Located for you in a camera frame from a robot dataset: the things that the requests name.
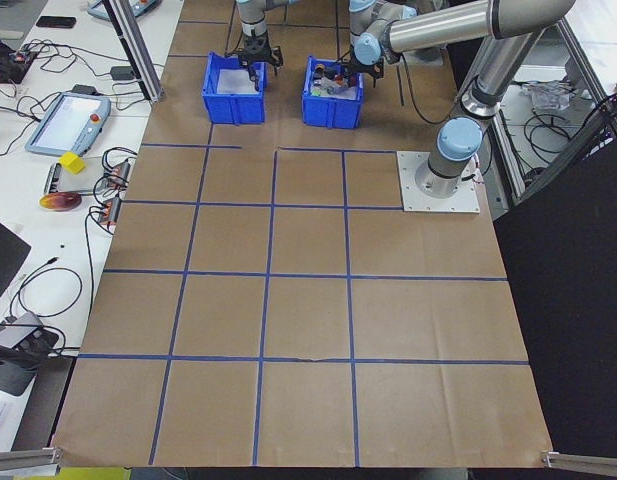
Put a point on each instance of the yellow sheet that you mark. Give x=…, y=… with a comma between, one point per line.
x=93, y=474

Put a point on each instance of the white foam bin liner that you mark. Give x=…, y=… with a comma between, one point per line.
x=233, y=82

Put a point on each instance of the black stand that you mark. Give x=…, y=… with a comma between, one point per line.
x=8, y=377

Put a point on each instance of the short aluminium profile bar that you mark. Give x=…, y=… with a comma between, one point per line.
x=583, y=460

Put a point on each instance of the grey teach pendant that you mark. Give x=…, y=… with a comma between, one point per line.
x=133, y=7
x=68, y=122

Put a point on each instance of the aluminium cage bar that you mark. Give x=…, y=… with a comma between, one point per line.
x=583, y=75

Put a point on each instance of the black laptop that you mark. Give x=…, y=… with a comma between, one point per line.
x=3, y=255

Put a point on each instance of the blue bin with capacitors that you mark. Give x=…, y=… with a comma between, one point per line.
x=233, y=110

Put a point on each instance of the black smartphone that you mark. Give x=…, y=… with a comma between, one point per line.
x=56, y=22

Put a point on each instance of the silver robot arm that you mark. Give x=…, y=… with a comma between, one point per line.
x=438, y=30
x=252, y=20

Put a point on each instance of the crumpled clear plastic bag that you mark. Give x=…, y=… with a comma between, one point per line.
x=545, y=95

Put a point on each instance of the long aluminium profile bar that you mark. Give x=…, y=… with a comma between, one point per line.
x=23, y=461

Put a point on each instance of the black frame cover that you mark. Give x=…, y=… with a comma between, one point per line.
x=563, y=300

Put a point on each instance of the yellow cube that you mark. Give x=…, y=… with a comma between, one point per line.
x=71, y=164

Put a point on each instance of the assorted small items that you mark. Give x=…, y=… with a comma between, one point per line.
x=350, y=95

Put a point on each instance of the white square base plate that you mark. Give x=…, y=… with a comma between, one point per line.
x=428, y=59
x=463, y=200

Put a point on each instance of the aluminium profile post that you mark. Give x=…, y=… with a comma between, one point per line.
x=138, y=60

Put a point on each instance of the V-shaped metal bar frame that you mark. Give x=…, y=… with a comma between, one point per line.
x=563, y=159

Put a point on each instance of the blue bin with buttons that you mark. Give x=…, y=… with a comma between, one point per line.
x=333, y=112

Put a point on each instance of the red yellow toy fruit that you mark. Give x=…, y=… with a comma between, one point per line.
x=60, y=202

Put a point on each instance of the small silver device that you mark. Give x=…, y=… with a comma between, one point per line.
x=53, y=177

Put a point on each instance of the white switch contact block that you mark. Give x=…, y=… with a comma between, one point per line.
x=345, y=89

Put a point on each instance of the black power adapter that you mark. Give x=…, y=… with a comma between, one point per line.
x=18, y=335
x=122, y=73
x=85, y=90

